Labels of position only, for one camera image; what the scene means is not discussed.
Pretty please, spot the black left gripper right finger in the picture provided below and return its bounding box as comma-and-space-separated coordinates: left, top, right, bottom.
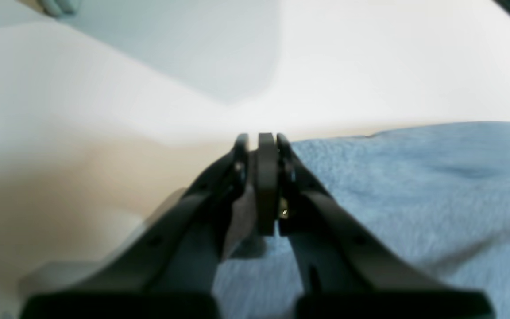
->
277, 134, 496, 319

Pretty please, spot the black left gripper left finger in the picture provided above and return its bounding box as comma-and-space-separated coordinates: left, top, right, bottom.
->
20, 134, 249, 319

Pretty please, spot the grey t-shirt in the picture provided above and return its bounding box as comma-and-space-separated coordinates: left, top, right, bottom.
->
213, 121, 510, 319

